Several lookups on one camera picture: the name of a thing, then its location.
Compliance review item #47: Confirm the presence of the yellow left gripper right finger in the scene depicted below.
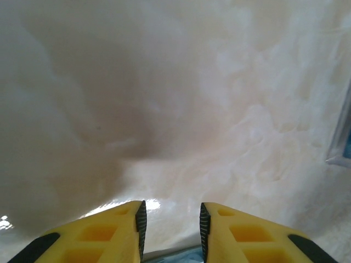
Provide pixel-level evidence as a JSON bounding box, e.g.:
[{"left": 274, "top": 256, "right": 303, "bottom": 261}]
[{"left": 199, "top": 202, "right": 341, "bottom": 263}]

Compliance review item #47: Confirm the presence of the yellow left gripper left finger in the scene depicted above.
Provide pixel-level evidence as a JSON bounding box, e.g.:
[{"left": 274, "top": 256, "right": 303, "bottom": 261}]
[{"left": 8, "top": 200, "right": 148, "bottom": 263}]

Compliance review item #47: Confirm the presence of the teal leather card holder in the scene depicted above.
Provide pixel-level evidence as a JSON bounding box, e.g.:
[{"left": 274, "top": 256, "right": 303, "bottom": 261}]
[{"left": 142, "top": 244, "right": 205, "bottom": 263}]

